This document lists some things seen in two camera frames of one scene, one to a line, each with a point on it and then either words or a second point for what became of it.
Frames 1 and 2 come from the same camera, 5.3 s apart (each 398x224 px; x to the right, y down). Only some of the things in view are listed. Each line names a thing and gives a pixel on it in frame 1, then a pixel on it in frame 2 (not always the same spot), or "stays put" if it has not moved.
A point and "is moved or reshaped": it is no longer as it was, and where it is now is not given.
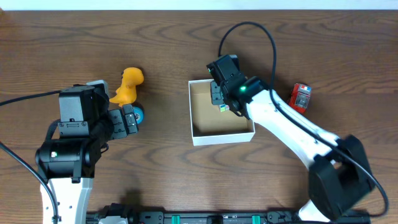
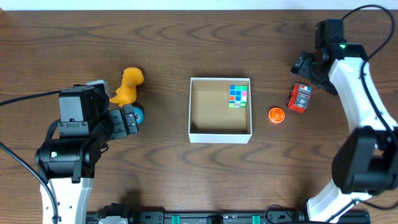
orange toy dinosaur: x=126 y=94 stays put
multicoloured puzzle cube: x=223 y=107 is moved or reshaped
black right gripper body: x=216 y=92 → x=302 y=64
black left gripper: x=117 y=124 stays put
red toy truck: x=300 y=97 stays put
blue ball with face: x=138 y=114 stays put
